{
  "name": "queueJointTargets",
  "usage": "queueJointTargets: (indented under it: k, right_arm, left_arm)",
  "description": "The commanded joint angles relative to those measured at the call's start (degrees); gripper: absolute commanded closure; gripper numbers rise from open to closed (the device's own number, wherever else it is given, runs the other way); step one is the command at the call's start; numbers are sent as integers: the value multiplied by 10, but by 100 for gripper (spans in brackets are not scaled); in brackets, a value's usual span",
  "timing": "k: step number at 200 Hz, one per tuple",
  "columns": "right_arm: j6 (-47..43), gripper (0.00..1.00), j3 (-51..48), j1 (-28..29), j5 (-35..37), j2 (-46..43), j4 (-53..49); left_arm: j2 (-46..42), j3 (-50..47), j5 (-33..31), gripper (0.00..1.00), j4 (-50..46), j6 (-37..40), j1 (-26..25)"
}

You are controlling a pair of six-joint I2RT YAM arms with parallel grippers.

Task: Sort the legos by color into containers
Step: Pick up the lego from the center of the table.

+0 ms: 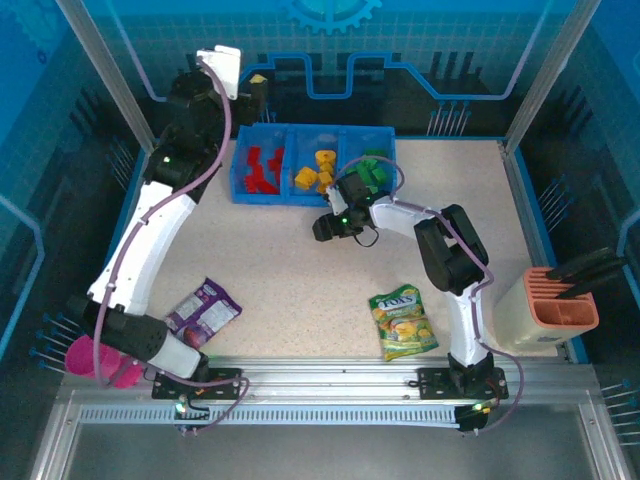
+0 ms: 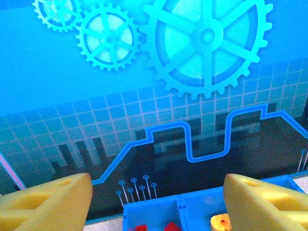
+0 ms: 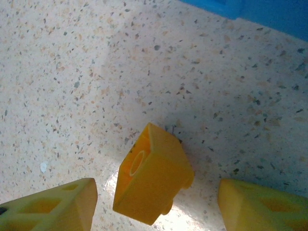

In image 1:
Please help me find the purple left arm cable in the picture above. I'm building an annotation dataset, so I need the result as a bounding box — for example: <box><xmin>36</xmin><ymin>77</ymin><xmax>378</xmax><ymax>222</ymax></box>
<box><xmin>93</xmin><ymin>54</ymin><xmax>251</xmax><ymax>434</ymax></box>

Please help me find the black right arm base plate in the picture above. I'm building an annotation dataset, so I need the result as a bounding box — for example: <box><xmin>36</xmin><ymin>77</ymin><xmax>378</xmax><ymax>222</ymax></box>
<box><xmin>417</xmin><ymin>366</ymin><xmax>510</xmax><ymax>401</ymax></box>

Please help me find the green Fox's candy bag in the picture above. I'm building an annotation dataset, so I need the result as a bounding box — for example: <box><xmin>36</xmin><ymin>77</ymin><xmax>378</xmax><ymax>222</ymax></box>
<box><xmin>368</xmin><ymin>283</ymin><xmax>440</xmax><ymax>362</ymax></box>

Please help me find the black LED controller box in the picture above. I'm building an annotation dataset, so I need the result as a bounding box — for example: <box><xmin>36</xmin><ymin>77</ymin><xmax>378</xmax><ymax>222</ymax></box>
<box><xmin>457</xmin><ymin>399</ymin><xmax>494</xmax><ymax>434</ymax></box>
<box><xmin>172</xmin><ymin>394</ymin><xmax>211</xmax><ymax>436</ymax></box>

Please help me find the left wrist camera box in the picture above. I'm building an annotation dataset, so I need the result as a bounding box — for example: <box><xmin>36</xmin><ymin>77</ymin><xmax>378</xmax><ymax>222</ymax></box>
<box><xmin>195</xmin><ymin>45</ymin><xmax>242</xmax><ymax>100</ymax></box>

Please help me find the purple snack bag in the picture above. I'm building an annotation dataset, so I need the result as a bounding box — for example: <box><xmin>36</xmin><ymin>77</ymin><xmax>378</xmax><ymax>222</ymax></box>
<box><xmin>164</xmin><ymin>277</ymin><xmax>244</xmax><ymax>349</ymax></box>

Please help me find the white slotted cable duct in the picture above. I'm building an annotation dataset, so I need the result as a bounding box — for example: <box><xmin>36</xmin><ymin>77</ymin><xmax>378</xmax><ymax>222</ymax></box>
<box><xmin>78</xmin><ymin>403</ymin><xmax>464</xmax><ymax>426</ymax></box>

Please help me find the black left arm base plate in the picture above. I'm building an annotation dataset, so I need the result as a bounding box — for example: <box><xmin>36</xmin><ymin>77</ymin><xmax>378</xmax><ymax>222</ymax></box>
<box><xmin>151</xmin><ymin>367</ymin><xmax>245</xmax><ymax>401</ymax></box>

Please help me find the blue three-compartment plastic bin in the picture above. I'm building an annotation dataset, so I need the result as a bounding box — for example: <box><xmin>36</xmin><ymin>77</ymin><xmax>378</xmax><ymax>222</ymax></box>
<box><xmin>230</xmin><ymin>123</ymin><xmax>404</xmax><ymax>207</ymax></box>

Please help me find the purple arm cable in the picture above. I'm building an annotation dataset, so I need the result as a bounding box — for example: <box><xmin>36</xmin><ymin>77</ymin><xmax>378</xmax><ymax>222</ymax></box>
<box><xmin>332</xmin><ymin>155</ymin><xmax>525</xmax><ymax>435</ymax></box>
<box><xmin>93</xmin><ymin>54</ymin><xmax>251</xmax><ymax>434</ymax></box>

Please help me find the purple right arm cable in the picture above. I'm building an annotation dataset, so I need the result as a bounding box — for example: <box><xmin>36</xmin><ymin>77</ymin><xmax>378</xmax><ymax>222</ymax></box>
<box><xmin>332</xmin><ymin>155</ymin><xmax>525</xmax><ymax>435</ymax></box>

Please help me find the beige and orange knife block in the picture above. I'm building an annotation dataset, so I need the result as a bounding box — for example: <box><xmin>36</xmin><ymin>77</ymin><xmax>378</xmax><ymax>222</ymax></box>
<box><xmin>492</xmin><ymin>266</ymin><xmax>600</xmax><ymax>351</ymax></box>

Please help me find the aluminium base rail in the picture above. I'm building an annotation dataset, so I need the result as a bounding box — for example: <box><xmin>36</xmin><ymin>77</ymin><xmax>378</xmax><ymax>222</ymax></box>
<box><xmin>59</xmin><ymin>354</ymin><xmax>601</xmax><ymax>406</ymax></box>

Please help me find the aluminium frame post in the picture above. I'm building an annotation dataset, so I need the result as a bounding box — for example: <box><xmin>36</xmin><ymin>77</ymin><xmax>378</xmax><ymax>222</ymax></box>
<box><xmin>54</xmin><ymin>0</ymin><xmax>161</xmax><ymax>154</ymax></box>
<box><xmin>501</xmin><ymin>0</ymin><xmax>602</xmax><ymax>156</ymax></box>

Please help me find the magenta foam dumbbell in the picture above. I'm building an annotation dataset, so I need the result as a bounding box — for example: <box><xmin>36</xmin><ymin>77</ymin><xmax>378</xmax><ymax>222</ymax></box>
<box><xmin>66</xmin><ymin>334</ymin><xmax>144</xmax><ymax>390</ymax></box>

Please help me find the black knife handle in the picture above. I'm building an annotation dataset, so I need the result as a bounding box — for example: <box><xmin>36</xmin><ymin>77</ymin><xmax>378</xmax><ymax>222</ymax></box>
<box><xmin>554</xmin><ymin>258</ymin><xmax>626</xmax><ymax>292</ymax></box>
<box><xmin>558</xmin><ymin>273</ymin><xmax>621</xmax><ymax>301</ymax></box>
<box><xmin>548</xmin><ymin>248</ymin><xmax>614</xmax><ymax>280</ymax></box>

